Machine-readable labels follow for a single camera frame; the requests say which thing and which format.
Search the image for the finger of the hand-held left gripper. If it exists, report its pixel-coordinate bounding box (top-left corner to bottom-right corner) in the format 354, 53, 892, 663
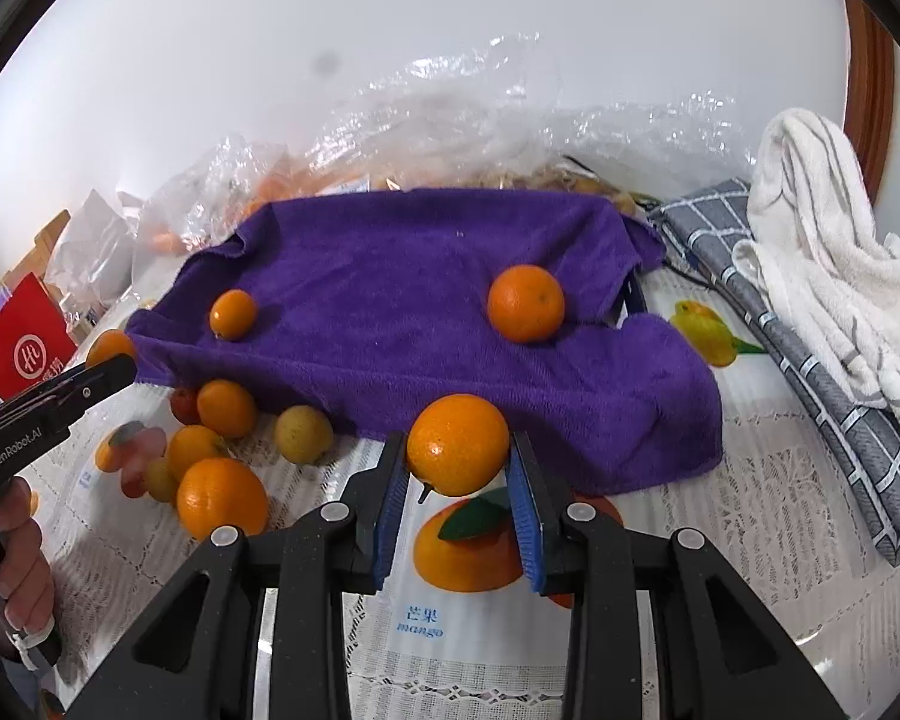
41, 354, 137, 422

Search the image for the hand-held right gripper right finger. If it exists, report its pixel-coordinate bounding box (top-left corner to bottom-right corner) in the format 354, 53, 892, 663
508, 431, 848, 720

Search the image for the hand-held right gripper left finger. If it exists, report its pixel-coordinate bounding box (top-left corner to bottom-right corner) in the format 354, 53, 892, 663
64, 431, 410, 720

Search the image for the small orange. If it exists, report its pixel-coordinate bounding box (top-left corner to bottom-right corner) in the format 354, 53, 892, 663
209, 289, 259, 341
86, 330, 137, 370
165, 425, 230, 482
196, 379, 259, 440

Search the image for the small red fruit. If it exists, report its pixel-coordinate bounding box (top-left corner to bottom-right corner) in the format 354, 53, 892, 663
169, 386, 202, 426

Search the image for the large orange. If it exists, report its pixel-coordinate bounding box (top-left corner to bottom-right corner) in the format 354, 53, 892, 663
487, 264, 566, 344
176, 457, 269, 541
406, 394, 512, 497

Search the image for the small yellow fruit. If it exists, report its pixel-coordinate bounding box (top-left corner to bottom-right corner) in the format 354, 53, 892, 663
145, 457, 181, 503

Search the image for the yellowish citrus fruit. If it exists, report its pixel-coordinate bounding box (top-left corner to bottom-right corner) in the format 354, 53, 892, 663
274, 405, 335, 464

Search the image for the pile of bagged brown fruits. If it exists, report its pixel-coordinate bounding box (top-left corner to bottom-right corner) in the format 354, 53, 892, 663
480, 157, 638, 215

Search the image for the person's left hand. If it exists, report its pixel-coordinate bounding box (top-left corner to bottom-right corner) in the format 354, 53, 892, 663
0, 476, 55, 635

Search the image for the red paper bag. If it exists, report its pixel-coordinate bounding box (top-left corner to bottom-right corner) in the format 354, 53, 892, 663
0, 274, 80, 400

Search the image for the white plastic bag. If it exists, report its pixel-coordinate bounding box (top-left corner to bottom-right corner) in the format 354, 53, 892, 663
49, 191, 140, 308

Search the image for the wooden board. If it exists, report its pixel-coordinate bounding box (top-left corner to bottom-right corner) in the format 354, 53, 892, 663
4, 210, 72, 278

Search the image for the purple towel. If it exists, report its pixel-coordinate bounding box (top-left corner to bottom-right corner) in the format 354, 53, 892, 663
124, 187, 725, 500

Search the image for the crumpled clear plastic bag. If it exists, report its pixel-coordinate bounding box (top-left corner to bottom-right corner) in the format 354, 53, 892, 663
131, 133, 293, 256

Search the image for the black tray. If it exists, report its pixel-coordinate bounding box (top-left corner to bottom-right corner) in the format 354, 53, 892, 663
607, 270, 650, 327

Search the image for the white fruit-print tablecloth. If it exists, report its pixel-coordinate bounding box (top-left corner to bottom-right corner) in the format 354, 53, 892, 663
0, 240, 900, 720

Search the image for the pile of bagged kumquats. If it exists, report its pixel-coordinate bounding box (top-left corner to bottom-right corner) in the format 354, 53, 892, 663
247, 169, 368, 203

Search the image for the grey checked cloth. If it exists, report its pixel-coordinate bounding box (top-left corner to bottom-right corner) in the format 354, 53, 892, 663
649, 178, 900, 567

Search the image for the white striped towel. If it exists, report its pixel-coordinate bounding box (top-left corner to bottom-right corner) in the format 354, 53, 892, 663
733, 109, 900, 455

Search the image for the large clear plastic bag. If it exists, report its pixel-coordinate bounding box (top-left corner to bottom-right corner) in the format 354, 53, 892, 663
304, 34, 758, 203

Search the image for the brown wooden door frame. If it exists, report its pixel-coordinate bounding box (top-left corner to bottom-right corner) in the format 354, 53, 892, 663
842, 0, 897, 203

